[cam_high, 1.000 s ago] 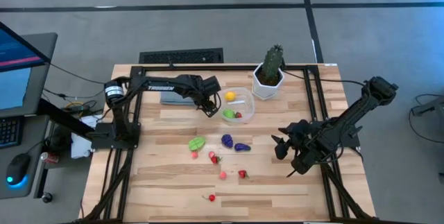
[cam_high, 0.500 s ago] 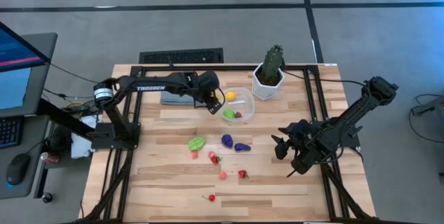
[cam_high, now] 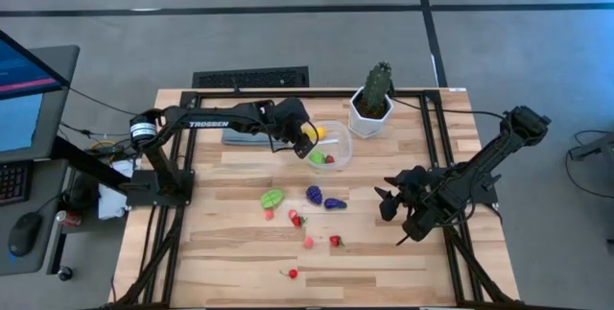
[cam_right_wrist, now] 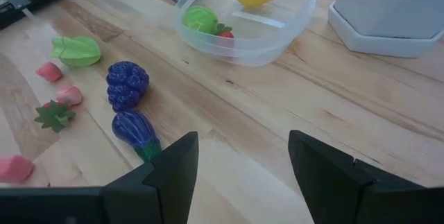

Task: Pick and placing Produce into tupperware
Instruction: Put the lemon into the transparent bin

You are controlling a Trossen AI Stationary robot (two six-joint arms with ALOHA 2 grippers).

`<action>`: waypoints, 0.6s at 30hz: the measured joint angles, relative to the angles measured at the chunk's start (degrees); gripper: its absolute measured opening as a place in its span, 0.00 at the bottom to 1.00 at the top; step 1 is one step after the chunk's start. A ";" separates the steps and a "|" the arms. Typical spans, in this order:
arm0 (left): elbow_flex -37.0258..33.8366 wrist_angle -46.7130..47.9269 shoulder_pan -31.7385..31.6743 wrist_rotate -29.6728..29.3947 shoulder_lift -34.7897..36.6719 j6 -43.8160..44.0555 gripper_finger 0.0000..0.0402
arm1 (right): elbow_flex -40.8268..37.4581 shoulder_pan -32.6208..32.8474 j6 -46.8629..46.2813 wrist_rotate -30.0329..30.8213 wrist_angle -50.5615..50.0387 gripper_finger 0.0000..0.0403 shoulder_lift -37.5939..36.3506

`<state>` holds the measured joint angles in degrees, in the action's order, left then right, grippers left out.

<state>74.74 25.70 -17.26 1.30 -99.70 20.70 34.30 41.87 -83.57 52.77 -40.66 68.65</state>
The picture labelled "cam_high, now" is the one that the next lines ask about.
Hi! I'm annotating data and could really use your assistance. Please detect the black floor cable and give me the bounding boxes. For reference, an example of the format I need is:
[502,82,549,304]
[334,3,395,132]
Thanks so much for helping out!
[564,130,614,201]

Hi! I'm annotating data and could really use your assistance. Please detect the black aluminium table frame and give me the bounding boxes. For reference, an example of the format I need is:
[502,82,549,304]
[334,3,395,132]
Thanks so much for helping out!
[109,87,517,309]

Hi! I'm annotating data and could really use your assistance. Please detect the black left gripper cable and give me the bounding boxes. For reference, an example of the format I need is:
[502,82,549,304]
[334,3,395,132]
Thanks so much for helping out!
[266,120,320,154]

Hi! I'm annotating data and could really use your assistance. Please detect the green toy leaf vegetable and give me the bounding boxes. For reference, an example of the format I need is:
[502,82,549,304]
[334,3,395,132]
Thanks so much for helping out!
[259,188,287,210]

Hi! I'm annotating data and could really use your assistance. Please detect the black diagonal support bar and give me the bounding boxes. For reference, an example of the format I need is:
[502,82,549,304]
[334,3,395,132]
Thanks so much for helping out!
[52,136,130,194]

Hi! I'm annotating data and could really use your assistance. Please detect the black monitor cable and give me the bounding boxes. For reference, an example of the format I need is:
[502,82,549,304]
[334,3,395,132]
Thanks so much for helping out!
[66,84,153,119]

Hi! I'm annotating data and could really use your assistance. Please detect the black computer mouse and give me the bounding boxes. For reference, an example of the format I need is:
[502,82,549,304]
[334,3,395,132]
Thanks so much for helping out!
[8,211,43,257]

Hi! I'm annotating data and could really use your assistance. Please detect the folded grey cloth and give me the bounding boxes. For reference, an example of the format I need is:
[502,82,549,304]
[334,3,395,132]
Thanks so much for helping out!
[221,129,289,149]

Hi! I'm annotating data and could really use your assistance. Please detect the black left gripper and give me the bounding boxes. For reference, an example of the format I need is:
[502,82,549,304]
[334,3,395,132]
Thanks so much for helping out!
[272,97,319,160]

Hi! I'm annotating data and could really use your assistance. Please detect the grey stand leg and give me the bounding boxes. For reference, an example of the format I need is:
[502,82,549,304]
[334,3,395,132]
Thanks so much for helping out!
[570,131,614,162]

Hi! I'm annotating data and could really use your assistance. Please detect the green cactus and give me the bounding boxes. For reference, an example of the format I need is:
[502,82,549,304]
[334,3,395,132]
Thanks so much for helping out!
[360,60,393,109]

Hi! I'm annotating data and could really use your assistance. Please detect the computer monitor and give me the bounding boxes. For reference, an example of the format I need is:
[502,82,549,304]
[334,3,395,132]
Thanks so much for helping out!
[0,29,71,155]

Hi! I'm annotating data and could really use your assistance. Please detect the purple toy grapes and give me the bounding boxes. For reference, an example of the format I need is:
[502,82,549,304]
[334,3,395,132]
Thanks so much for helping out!
[305,184,323,206]

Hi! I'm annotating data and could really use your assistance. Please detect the black power cable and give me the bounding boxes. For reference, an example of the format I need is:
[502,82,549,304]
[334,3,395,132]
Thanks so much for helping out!
[390,96,512,124]

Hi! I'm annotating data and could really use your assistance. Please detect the yellow toy lemon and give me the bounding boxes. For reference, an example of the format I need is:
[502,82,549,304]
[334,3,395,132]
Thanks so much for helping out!
[300,126,328,141]

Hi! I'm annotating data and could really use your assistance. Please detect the white hexagonal plant pot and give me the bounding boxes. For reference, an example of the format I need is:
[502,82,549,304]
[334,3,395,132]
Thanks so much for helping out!
[347,86,395,138]

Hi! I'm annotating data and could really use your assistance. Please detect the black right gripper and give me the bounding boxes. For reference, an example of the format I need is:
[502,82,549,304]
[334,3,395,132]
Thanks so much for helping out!
[374,165,440,223]

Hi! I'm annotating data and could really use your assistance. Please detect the red soda can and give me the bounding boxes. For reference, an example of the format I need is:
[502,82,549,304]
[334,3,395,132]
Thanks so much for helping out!
[55,209,83,227]

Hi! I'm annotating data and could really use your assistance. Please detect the black floor vent grille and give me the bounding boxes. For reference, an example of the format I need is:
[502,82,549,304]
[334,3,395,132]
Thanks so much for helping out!
[191,65,311,89]

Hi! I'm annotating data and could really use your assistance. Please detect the clear plastic tupperware container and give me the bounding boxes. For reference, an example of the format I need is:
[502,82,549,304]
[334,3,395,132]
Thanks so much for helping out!
[300,120,355,172]

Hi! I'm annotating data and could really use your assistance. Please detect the grey computer desk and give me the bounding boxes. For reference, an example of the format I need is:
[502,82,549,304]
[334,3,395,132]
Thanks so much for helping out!
[0,44,81,277]

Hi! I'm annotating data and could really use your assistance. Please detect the black keyboard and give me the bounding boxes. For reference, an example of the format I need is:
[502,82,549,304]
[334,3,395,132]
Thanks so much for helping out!
[0,159,34,205]

